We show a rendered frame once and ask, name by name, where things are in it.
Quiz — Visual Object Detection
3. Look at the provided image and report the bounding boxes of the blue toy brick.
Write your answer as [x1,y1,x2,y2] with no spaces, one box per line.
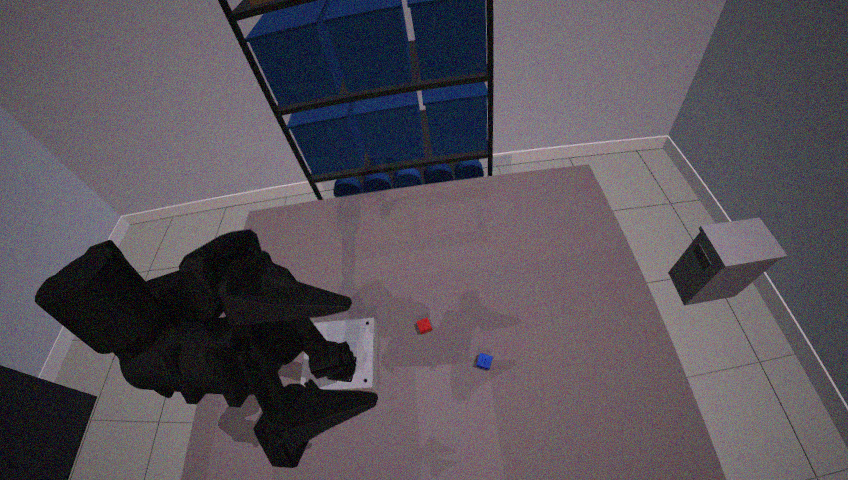
[476,353,493,370]

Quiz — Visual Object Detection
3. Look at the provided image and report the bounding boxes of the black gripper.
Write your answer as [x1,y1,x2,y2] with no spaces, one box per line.
[160,230,378,468]

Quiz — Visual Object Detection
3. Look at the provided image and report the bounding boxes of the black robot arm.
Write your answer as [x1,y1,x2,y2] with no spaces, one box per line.
[35,240,356,398]

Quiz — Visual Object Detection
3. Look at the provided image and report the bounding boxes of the red block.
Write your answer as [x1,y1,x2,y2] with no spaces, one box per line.
[416,317,432,335]

